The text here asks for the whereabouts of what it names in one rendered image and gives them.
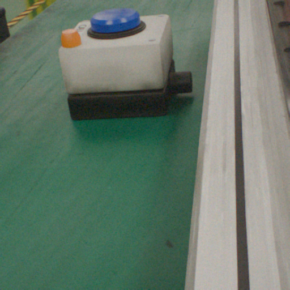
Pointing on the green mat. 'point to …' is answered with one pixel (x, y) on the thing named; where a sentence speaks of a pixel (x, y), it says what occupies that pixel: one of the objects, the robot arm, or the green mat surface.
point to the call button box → (123, 71)
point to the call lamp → (71, 38)
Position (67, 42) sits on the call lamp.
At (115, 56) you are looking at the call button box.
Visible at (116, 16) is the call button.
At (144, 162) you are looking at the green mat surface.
